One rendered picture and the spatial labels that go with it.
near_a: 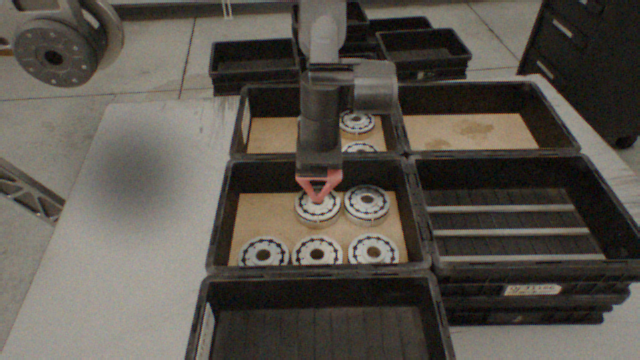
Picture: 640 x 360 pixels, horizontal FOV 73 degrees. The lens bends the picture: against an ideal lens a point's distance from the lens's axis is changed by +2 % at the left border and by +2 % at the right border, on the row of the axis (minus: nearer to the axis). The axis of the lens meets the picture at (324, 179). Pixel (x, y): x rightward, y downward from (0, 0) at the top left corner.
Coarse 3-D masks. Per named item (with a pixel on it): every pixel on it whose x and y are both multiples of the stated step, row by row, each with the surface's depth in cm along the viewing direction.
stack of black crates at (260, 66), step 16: (224, 48) 206; (240, 48) 207; (256, 48) 208; (272, 48) 209; (288, 48) 210; (224, 64) 210; (240, 64) 210; (256, 64) 210; (272, 64) 210; (288, 64) 210; (224, 80) 188; (240, 80) 189; (256, 80) 190; (272, 80) 190; (288, 80) 191
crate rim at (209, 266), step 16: (240, 160) 93; (256, 160) 93; (272, 160) 93; (288, 160) 93; (352, 160) 93; (368, 160) 93; (384, 160) 94; (400, 160) 93; (224, 176) 89; (224, 192) 86; (224, 208) 84; (416, 208) 83; (416, 224) 80; (208, 256) 75; (208, 272) 73; (224, 272) 73; (240, 272) 73; (256, 272) 73; (272, 272) 73
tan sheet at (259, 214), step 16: (336, 192) 100; (240, 208) 96; (256, 208) 96; (272, 208) 96; (288, 208) 96; (240, 224) 93; (256, 224) 93; (272, 224) 93; (288, 224) 93; (336, 224) 93; (352, 224) 93; (384, 224) 93; (400, 224) 93; (240, 240) 90; (288, 240) 90; (336, 240) 90; (352, 240) 90; (400, 240) 90; (400, 256) 87
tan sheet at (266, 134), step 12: (252, 120) 120; (264, 120) 120; (276, 120) 120; (288, 120) 120; (252, 132) 116; (264, 132) 116; (276, 132) 116; (288, 132) 116; (252, 144) 113; (264, 144) 113; (276, 144) 113; (288, 144) 113; (384, 144) 113
